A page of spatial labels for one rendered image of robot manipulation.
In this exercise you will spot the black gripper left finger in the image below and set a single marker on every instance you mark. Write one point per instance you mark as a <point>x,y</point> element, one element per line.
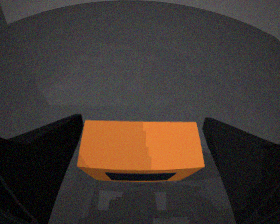
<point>33,164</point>

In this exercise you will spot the orange block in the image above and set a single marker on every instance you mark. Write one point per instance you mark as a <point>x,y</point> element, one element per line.
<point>139,151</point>

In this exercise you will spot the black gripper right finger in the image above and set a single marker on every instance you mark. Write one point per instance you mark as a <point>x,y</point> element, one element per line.
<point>248,165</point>

